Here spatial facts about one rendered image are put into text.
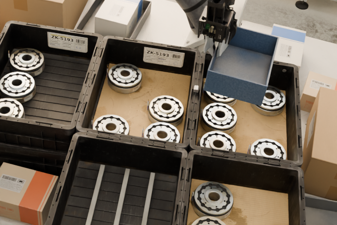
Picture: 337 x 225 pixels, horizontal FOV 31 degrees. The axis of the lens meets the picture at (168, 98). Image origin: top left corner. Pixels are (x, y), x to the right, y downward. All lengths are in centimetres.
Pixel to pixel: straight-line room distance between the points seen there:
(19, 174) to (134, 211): 34
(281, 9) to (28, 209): 243
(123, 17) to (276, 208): 91
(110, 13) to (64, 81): 41
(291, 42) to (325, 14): 160
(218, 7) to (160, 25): 91
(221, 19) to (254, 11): 222
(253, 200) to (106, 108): 50
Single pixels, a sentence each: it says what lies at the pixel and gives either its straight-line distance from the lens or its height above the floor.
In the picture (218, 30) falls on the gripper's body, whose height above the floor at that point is 124.
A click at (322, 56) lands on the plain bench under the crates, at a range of 231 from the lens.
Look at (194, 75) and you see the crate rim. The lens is 176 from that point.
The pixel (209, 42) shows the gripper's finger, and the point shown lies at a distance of 153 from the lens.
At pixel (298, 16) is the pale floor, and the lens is 369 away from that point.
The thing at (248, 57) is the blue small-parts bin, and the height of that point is 107.
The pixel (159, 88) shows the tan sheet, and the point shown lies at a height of 83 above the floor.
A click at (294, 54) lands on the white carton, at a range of 214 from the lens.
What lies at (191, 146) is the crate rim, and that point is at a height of 93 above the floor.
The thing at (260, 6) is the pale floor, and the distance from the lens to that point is 369.
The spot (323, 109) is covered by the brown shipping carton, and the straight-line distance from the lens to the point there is 187.
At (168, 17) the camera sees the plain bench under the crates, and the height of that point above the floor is 70.
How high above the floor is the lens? 212
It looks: 45 degrees down
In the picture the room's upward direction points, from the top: 8 degrees clockwise
